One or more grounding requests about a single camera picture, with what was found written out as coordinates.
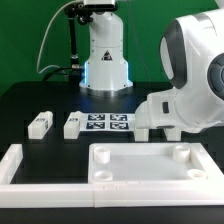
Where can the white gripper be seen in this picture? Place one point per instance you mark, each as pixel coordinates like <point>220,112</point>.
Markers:
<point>158,111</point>

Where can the white desk tabletop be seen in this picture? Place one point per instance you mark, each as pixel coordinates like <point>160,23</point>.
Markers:
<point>145,162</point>

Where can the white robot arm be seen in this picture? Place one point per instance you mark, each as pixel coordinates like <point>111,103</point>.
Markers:
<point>189,54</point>

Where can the marker tag sheet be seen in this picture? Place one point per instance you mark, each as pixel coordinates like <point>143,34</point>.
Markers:
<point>112,122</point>

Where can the white U-shaped obstacle frame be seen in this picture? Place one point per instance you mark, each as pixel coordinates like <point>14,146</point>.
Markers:
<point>102,194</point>

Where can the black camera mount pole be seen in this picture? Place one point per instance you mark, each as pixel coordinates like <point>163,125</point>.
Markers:
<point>75,12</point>

